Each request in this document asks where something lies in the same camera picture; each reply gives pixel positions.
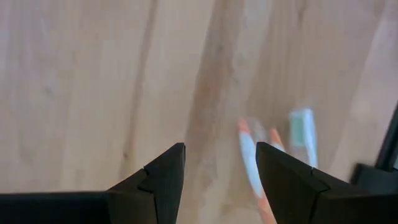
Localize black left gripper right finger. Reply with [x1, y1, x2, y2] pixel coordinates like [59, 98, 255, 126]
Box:
[255, 141, 398, 224]

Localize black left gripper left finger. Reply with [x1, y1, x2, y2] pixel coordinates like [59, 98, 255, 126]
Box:
[0, 142, 187, 224]

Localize green white wrapped toothbrush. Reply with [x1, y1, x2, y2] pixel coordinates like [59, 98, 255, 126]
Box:
[287, 108, 320, 169]

